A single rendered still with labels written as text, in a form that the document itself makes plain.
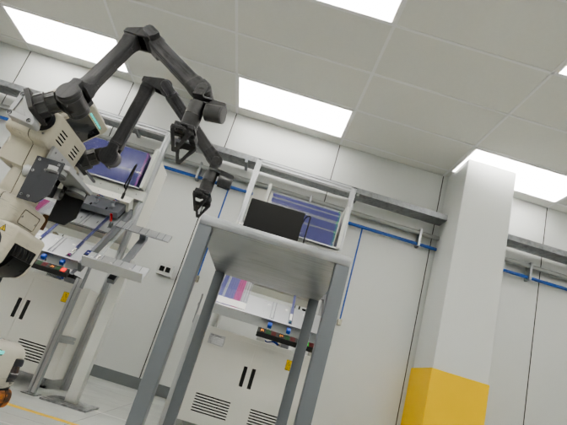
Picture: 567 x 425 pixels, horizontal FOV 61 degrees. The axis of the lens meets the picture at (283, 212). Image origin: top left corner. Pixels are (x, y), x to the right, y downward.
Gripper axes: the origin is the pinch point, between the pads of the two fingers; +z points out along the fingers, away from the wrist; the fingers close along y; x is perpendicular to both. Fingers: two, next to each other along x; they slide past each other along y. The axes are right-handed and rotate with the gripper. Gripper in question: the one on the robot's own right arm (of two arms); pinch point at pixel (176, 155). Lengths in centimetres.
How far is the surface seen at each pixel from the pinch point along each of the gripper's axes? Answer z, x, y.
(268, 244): 20.4, -36.4, -5.1
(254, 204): 8.1, -28.2, 0.4
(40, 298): 49, 97, 166
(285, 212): 7.8, -38.1, 0.5
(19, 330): 70, 100, 166
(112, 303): 40, 47, 142
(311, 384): 54, -58, -5
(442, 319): -40, -189, 290
